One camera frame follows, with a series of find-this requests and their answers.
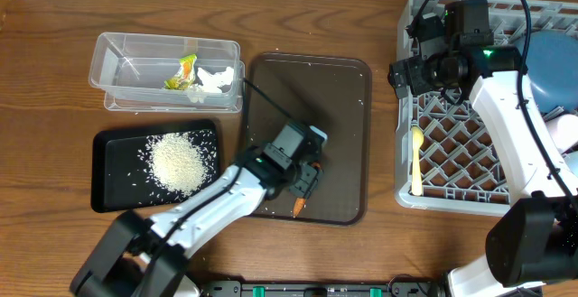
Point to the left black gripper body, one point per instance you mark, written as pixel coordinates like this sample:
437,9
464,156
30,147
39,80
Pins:
304,184

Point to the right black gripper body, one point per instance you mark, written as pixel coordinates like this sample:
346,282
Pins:
422,76

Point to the orange carrot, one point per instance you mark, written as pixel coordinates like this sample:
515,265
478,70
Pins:
299,206

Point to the yellow plastic spoon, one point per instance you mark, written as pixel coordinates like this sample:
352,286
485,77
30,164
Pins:
417,141

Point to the white tissue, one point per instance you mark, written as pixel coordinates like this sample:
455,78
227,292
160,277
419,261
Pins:
207,84

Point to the dark blue plate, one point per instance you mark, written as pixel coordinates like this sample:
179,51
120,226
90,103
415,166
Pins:
552,71

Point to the pink white cup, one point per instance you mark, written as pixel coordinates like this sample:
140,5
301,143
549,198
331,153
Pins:
563,131

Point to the yellow green snack wrapper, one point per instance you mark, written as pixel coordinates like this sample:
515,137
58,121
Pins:
185,76

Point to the light blue cup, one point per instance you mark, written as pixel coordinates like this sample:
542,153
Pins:
571,159

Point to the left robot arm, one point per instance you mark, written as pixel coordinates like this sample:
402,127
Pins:
150,256

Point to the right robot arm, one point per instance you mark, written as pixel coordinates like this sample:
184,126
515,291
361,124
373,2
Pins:
535,242

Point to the grey dishwasher rack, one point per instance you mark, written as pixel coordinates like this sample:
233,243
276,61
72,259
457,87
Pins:
460,169

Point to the clear plastic waste bin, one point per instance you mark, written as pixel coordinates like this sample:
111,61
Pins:
132,67

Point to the brown serving tray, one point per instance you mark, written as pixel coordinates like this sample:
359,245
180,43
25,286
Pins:
332,94

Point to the white rice pile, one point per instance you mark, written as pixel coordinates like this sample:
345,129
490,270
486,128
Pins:
181,163

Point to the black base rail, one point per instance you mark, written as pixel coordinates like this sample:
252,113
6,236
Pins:
402,285

